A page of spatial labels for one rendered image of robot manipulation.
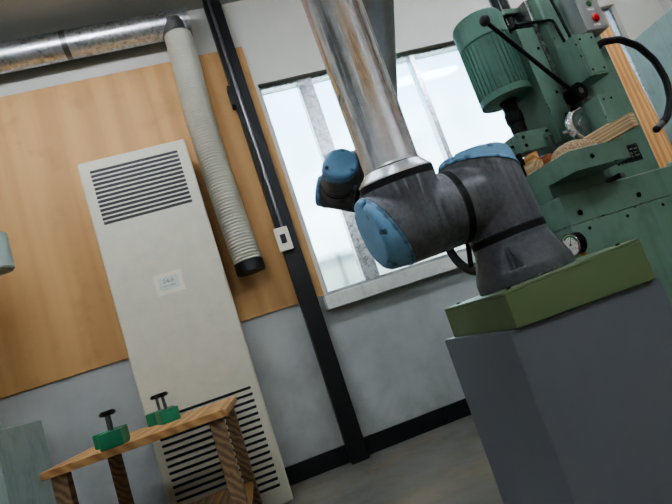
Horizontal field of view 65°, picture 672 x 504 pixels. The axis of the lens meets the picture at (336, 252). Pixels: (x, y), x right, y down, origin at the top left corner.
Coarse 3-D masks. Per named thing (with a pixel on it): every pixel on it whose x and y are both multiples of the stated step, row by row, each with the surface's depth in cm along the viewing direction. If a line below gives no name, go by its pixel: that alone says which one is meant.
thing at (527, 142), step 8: (544, 128) 179; (512, 136) 177; (520, 136) 175; (528, 136) 176; (536, 136) 177; (512, 144) 178; (520, 144) 174; (528, 144) 175; (536, 144) 176; (544, 144) 177; (520, 152) 175; (528, 152) 176
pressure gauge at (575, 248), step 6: (570, 234) 141; (576, 234) 140; (582, 234) 140; (564, 240) 143; (576, 240) 140; (582, 240) 139; (570, 246) 142; (576, 246) 140; (582, 246) 139; (576, 252) 141; (582, 252) 141
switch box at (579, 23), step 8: (560, 0) 184; (568, 0) 181; (576, 0) 179; (584, 0) 180; (592, 0) 181; (568, 8) 182; (576, 8) 179; (584, 8) 179; (600, 8) 182; (568, 16) 183; (576, 16) 180; (584, 16) 178; (600, 16) 180; (576, 24) 181; (584, 24) 178; (592, 24) 178; (576, 32) 181; (584, 32) 179; (592, 32) 180; (600, 32) 182
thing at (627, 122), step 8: (632, 112) 141; (616, 120) 144; (624, 120) 142; (632, 120) 141; (608, 128) 147; (616, 128) 145; (624, 128) 143; (632, 128) 142; (592, 136) 153; (600, 136) 150; (608, 136) 148; (616, 136) 146
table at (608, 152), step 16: (608, 144) 148; (624, 144) 150; (560, 160) 146; (576, 160) 143; (592, 160) 145; (608, 160) 146; (528, 176) 158; (544, 176) 153; (560, 176) 147; (576, 176) 151
